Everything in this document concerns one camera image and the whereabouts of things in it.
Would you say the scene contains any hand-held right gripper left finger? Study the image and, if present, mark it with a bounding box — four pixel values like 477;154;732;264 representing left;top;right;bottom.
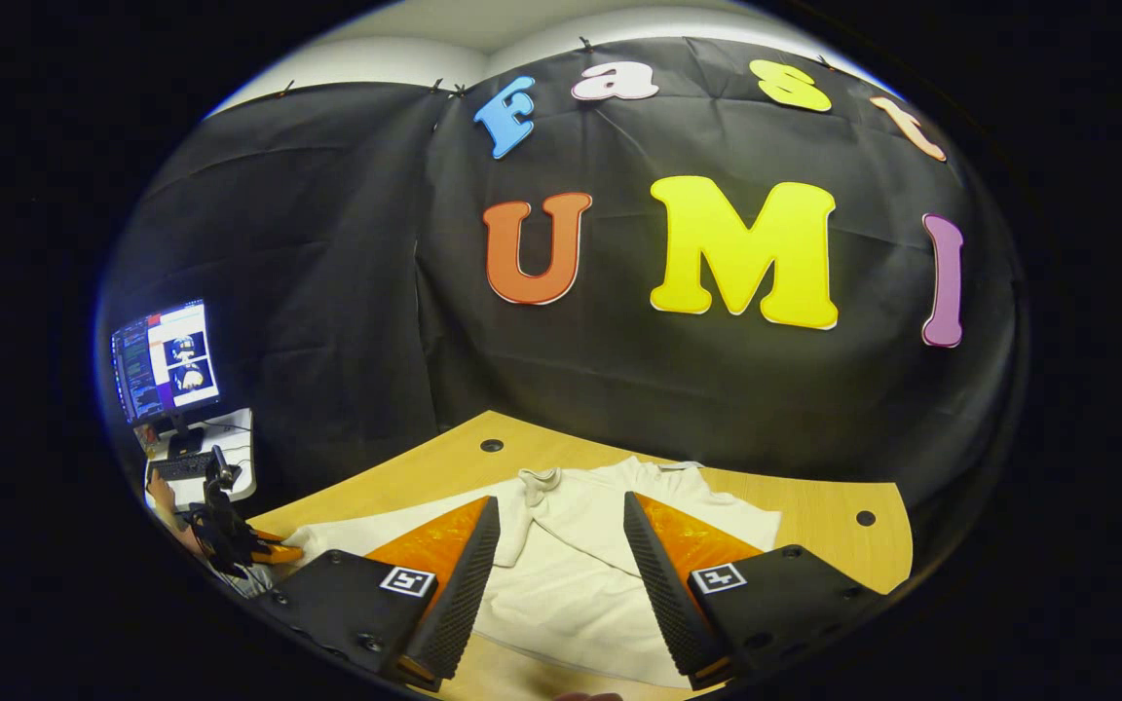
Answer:
267;495;503;692

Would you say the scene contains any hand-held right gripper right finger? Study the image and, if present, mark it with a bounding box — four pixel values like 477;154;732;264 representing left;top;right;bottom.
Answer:
623;491;891;690

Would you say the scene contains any cream white garment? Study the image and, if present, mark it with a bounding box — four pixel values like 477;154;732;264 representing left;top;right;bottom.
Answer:
283;456;784;690

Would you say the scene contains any black keyboard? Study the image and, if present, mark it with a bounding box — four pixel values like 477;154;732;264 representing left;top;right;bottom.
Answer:
150;451;221;483

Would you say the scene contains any white desk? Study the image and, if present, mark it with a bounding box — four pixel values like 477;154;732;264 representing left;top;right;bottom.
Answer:
137;409;258;512

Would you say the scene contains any computer monitor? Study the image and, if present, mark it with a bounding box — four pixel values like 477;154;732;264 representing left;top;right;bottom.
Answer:
111;299;224;459

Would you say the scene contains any black backdrop cloth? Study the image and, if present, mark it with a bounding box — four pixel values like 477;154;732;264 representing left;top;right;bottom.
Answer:
98;37;1028;546

